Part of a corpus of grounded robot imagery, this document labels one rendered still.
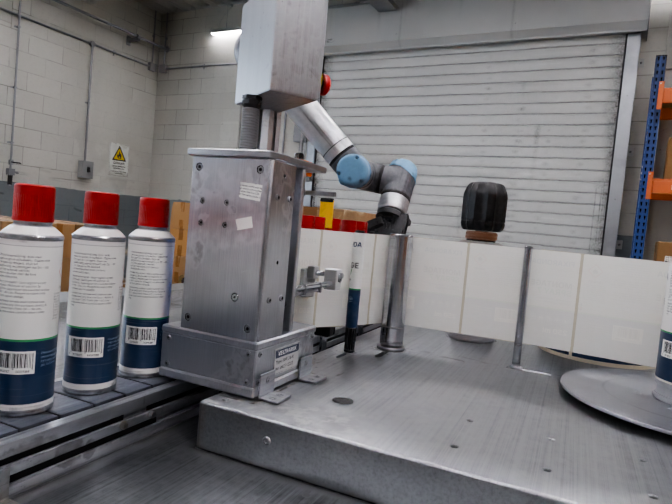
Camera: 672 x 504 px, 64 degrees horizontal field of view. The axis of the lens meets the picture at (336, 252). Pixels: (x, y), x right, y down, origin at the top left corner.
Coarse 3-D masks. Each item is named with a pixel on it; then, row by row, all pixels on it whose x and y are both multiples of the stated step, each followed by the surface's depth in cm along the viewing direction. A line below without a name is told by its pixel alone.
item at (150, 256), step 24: (144, 216) 61; (168, 216) 62; (144, 240) 60; (168, 240) 61; (144, 264) 60; (168, 264) 61; (144, 288) 60; (168, 288) 62; (144, 312) 60; (168, 312) 63; (144, 336) 60; (120, 360) 62; (144, 360) 61
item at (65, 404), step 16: (128, 384) 58; (144, 384) 59; (160, 384) 60; (64, 400) 52; (80, 400) 53; (96, 400) 53; (112, 400) 54; (0, 416) 47; (32, 416) 48; (48, 416) 48; (64, 416) 49; (0, 432) 44; (16, 432) 45
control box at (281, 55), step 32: (256, 0) 96; (288, 0) 89; (320, 0) 92; (256, 32) 96; (288, 32) 90; (320, 32) 93; (256, 64) 95; (288, 64) 91; (320, 64) 94; (288, 96) 92
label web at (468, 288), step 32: (320, 256) 79; (352, 256) 81; (384, 256) 87; (416, 256) 87; (448, 256) 86; (480, 256) 84; (512, 256) 82; (352, 288) 81; (384, 288) 88; (416, 288) 87; (448, 288) 86; (480, 288) 84; (512, 288) 82; (320, 320) 80; (352, 320) 81; (416, 320) 88; (448, 320) 86; (480, 320) 84; (512, 320) 82
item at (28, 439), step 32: (192, 384) 63; (96, 416) 50; (128, 416) 55; (160, 416) 60; (192, 416) 64; (0, 448) 42; (32, 448) 45; (64, 448) 48; (96, 448) 51; (32, 480) 45
